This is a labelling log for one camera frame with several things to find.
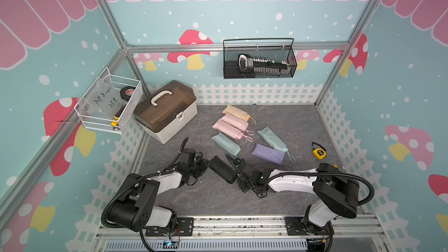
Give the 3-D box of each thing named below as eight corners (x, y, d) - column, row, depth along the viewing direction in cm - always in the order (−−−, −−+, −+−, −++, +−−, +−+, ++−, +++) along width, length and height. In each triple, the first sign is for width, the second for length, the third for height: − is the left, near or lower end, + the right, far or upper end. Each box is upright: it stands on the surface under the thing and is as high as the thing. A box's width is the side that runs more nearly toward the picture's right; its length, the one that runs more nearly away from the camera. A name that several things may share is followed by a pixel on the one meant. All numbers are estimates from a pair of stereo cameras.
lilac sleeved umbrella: (251, 155, 98) (251, 152, 96) (255, 144, 102) (255, 142, 100) (281, 166, 94) (282, 163, 91) (284, 155, 98) (285, 152, 96)
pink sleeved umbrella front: (212, 130, 110) (212, 126, 107) (219, 121, 114) (218, 118, 111) (248, 146, 102) (249, 143, 99) (254, 137, 106) (254, 133, 104)
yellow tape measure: (312, 157, 98) (314, 155, 96) (312, 144, 103) (314, 142, 101) (324, 160, 96) (326, 158, 94) (324, 147, 102) (326, 145, 100)
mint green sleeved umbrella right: (289, 166, 94) (290, 163, 91) (258, 133, 107) (259, 130, 105) (298, 160, 96) (299, 157, 94) (267, 128, 110) (267, 125, 107)
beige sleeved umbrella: (223, 114, 118) (223, 109, 114) (228, 109, 121) (227, 104, 117) (252, 126, 111) (253, 121, 108) (256, 121, 114) (257, 116, 111)
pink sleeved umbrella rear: (221, 120, 113) (221, 117, 111) (226, 114, 117) (226, 111, 114) (253, 136, 106) (253, 133, 103) (257, 129, 109) (257, 126, 106)
